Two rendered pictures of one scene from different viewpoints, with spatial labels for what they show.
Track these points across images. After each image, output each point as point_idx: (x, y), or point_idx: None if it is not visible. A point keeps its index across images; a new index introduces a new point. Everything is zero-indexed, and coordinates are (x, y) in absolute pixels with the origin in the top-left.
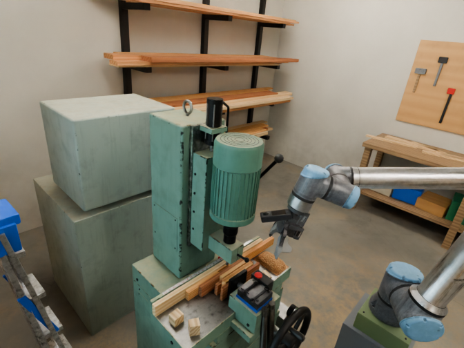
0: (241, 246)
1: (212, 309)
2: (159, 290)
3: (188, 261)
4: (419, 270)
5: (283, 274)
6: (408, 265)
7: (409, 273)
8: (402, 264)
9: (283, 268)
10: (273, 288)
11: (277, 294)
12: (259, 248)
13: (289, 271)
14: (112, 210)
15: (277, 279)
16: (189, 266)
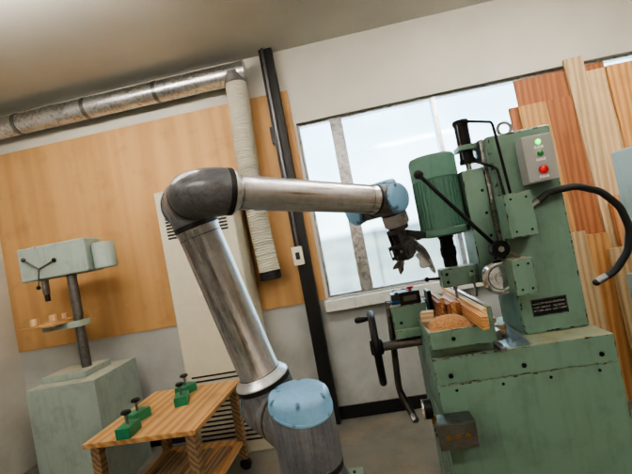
0: (439, 271)
1: (426, 307)
2: (496, 317)
3: (502, 304)
4: (276, 402)
5: (425, 330)
6: (296, 399)
7: (292, 387)
8: (307, 395)
9: (429, 325)
10: (424, 337)
11: (393, 307)
12: (470, 311)
13: (429, 339)
14: None
15: (423, 328)
16: (505, 314)
